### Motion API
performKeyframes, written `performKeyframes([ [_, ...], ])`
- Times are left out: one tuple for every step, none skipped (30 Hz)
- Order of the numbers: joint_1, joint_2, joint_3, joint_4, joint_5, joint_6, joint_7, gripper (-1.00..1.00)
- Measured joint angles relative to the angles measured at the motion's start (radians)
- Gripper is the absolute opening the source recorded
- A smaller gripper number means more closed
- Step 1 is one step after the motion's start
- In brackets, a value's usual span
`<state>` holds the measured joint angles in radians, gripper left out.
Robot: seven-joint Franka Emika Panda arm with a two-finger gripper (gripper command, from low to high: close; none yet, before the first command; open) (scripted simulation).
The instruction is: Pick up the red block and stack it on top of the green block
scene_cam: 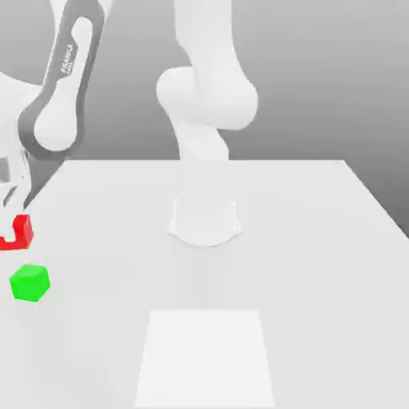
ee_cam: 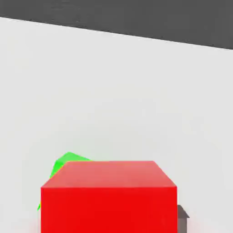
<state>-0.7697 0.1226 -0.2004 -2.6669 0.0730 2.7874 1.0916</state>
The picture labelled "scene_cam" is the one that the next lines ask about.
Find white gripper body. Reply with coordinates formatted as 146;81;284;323
0;174;33;219

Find small red cube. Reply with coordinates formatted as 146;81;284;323
0;214;35;252

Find small green cube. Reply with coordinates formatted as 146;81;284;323
8;264;51;303

